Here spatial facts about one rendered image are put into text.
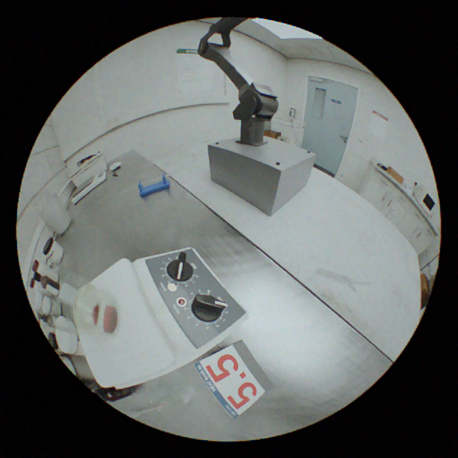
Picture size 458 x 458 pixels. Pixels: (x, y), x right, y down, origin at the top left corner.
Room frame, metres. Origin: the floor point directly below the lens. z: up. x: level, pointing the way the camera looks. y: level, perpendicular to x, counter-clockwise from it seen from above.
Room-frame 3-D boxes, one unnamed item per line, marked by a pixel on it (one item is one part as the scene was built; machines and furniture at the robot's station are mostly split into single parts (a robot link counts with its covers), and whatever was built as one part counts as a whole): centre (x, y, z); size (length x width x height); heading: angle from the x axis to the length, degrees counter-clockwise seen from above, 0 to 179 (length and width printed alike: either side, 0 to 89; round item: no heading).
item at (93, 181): (0.52, 0.82, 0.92); 0.26 x 0.19 x 0.05; 133
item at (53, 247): (0.07, 0.59, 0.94); 0.07 x 0.07 x 0.07
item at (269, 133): (2.18, -0.83, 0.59); 0.65 x 0.48 x 0.93; 40
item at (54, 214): (0.21, 0.75, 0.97); 0.18 x 0.13 x 0.15; 116
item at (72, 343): (-0.09, 0.24, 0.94); 0.06 x 0.06 x 0.08
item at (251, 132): (0.36, -0.07, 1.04); 0.07 x 0.07 x 0.06; 52
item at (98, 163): (0.77, 1.06, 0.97); 0.37 x 0.31 x 0.14; 44
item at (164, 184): (0.33, 0.22, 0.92); 0.10 x 0.03 x 0.04; 108
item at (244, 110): (0.36, -0.07, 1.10); 0.09 x 0.07 x 0.06; 129
